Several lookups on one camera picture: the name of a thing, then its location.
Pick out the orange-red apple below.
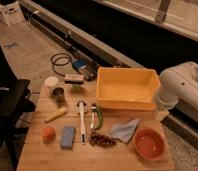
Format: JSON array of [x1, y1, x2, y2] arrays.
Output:
[[42, 126, 55, 141]]

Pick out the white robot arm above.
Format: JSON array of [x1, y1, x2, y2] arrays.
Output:
[[154, 62, 198, 123]]

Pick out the red bowl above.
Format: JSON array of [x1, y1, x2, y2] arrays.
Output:
[[133, 128, 165, 161]]

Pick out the yellow plastic bin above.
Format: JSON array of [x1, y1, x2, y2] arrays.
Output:
[[96, 67, 160, 110]]

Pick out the white long brush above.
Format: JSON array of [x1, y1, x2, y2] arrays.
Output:
[[77, 101, 87, 144]]

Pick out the green chili pepper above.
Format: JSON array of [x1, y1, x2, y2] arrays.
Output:
[[94, 106, 103, 130]]

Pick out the wooden scrub brush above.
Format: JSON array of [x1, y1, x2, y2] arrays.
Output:
[[64, 74, 84, 89]]

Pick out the metal cup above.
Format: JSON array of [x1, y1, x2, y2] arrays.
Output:
[[52, 87, 65, 103]]

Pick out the white cup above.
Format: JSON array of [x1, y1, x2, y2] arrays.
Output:
[[44, 76, 59, 94]]

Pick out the bunch of dark grapes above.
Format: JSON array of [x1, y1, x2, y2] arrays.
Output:
[[89, 132, 116, 148]]

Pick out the grey-blue cloth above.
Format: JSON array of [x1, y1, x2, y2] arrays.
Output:
[[109, 118, 140, 143]]

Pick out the blue sponge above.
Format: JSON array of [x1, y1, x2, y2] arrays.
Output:
[[60, 126, 75, 148]]

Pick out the black chair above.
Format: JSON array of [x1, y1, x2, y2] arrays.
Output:
[[0, 78, 36, 169]]

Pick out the white cardboard box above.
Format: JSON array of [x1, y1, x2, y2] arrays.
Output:
[[0, 1, 25, 26]]

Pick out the black coiled cable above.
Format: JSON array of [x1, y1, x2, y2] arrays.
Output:
[[50, 52, 73, 77]]

